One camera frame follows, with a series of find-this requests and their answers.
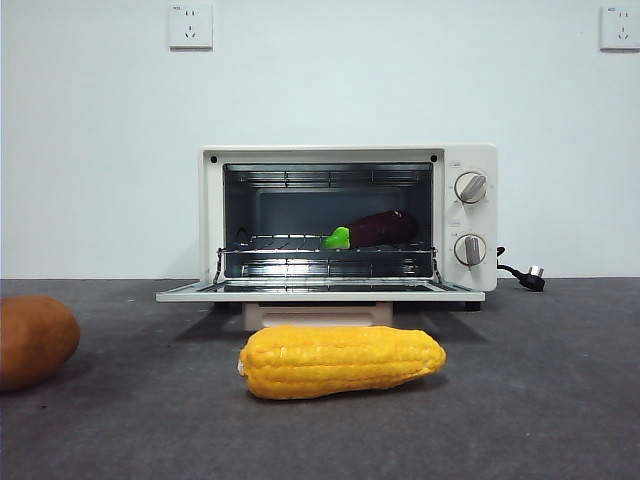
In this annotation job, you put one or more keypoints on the white wall socket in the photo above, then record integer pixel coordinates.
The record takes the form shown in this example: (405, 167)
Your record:
(190, 26)
(620, 27)

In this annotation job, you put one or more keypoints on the orange-brown sweet potato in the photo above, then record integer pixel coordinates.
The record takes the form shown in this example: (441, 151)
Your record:
(30, 340)

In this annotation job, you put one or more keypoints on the purple eggplant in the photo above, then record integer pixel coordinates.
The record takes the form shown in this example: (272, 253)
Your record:
(380, 227)

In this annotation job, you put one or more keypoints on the white oven knob, beige grip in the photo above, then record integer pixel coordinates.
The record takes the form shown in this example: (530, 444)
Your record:
(471, 186)
(470, 249)

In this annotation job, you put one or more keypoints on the yellow corn cob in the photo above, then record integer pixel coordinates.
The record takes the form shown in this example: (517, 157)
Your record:
(340, 360)

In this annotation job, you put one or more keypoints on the white toaster oven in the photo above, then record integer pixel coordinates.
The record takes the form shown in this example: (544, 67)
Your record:
(475, 220)

